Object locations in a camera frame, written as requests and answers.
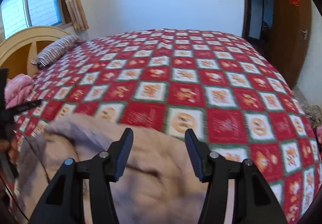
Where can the brown wooden door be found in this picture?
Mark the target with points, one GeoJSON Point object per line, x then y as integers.
{"type": "Point", "coordinates": [287, 49]}

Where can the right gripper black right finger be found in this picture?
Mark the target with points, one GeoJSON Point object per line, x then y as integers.
{"type": "Point", "coordinates": [237, 192]}

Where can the blue framed window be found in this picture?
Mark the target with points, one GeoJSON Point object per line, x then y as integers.
{"type": "Point", "coordinates": [17, 15]}

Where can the striped pillow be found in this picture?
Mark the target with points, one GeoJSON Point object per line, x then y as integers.
{"type": "Point", "coordinates": [56, 50]}

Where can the silver door handle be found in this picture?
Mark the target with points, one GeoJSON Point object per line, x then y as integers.
{"type": "Point", "coordinates": [305, 34]}

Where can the red patchwork bed quilt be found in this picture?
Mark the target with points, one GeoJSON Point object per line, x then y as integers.
{"type": "Point", "coordinates": [170, 80]}

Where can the cream wooden headboard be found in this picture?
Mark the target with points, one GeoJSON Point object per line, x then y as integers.
{"type": "Point", "coordinates": [20, 49]}

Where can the person's left hand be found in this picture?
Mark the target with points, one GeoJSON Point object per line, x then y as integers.
{"type": "Point", "coordinates": [11, 147]}

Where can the lilac quilted puffer jacket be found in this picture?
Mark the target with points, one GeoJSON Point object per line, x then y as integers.
{"type": "Point", "coordinates": [155, 182]}

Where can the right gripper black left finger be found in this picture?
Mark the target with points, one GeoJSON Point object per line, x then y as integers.
{"type": "Point", "coordinates": [63, 201]}

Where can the pink folded blanket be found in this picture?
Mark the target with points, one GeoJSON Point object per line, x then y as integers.
{"type": "Point", "coordinates": [17, 90]}

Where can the clothes pile on floor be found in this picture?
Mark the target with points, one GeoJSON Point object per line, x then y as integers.
{"type": "Point", "coordinates": [313, 114]}

